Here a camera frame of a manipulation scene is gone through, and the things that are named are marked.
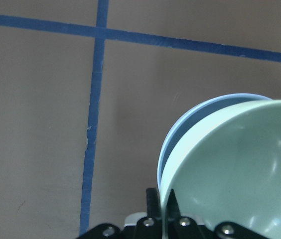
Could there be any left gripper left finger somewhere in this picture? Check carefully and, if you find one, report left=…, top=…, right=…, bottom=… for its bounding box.
left=79, top=188, right=162, bottom=239

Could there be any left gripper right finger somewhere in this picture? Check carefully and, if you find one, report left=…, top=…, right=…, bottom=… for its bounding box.
left=167, top=190, right=266, bottom=239

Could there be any green bowl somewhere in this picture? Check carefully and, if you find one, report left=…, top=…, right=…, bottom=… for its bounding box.
left=159, top=100, right=281, bottom=239

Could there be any blue bowl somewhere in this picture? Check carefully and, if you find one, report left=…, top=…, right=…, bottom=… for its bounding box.
left=157, top=93, right=271, bottom=188

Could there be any brown gridded table mat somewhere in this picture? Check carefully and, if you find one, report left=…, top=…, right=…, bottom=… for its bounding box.
left=0, top=0, right=281, bottom=239

